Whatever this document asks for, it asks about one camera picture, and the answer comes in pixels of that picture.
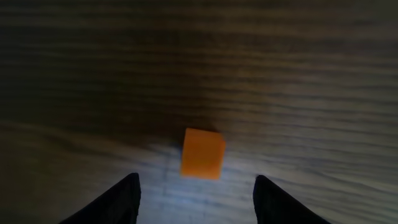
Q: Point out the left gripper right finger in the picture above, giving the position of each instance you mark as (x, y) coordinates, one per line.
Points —
(276, 205)

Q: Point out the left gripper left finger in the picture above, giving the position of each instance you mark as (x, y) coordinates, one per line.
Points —
(118, 202)

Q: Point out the orange cube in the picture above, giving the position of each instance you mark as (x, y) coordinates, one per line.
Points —
(202, 154)

